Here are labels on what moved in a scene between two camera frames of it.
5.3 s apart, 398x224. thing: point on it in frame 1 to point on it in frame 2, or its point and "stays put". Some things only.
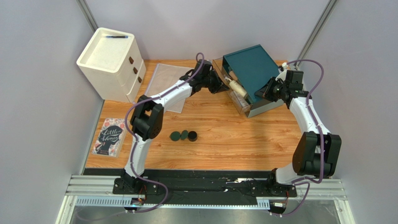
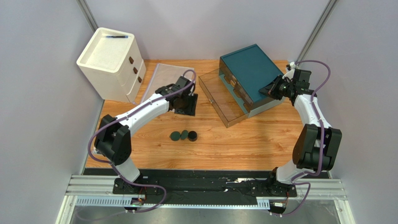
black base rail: (216, 184) stays put
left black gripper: (219, 84) to (191, 111)
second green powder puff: (184, 135) stays put
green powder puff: (174, 136) stays put
